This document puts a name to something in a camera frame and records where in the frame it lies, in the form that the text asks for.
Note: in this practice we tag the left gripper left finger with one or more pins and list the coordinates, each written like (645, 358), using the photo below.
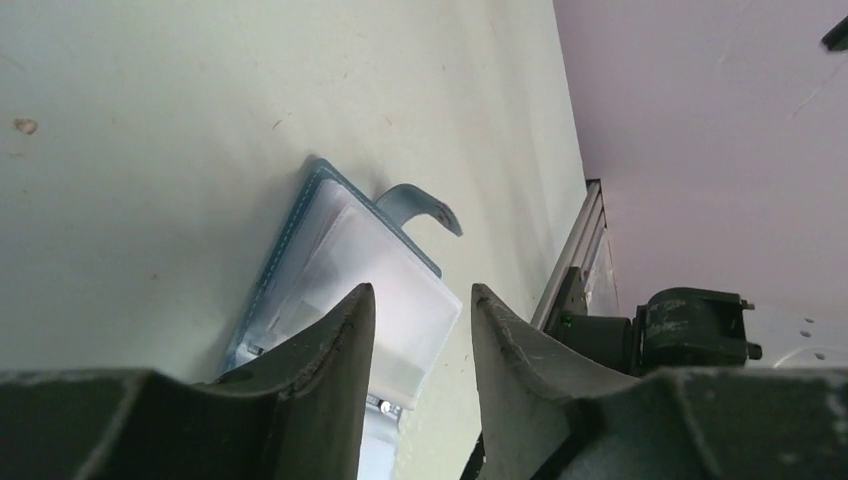
(295, 412)

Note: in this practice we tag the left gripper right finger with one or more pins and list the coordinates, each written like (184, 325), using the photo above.
(547, 412)

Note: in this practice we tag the blue card holder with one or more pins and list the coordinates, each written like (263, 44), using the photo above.
(334, 238)

